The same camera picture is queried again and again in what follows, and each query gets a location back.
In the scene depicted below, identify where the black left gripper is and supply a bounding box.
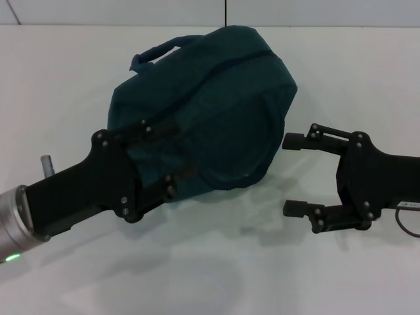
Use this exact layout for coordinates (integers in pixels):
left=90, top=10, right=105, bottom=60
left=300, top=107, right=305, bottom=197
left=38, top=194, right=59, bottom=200
left=25, top=119, right=198, bottom=242

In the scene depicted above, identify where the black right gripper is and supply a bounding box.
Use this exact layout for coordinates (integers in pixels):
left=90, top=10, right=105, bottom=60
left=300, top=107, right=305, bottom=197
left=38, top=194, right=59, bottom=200
left=282, top=123, right=420, bottom=235

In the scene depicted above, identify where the dark teal insulated lunch bag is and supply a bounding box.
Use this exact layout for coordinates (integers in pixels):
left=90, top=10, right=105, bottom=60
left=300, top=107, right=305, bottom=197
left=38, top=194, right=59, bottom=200
left=107, top=25, right=299, bottom=205

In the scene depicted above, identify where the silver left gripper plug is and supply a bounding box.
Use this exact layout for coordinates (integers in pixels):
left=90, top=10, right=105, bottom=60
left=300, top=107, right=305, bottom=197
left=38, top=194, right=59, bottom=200
left=39, top=154, right=57, bottom=179

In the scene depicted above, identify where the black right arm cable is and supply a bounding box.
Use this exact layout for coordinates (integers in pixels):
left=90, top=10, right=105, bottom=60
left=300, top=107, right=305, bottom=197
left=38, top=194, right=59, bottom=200
left=395, top=205, right=420, bottom=237

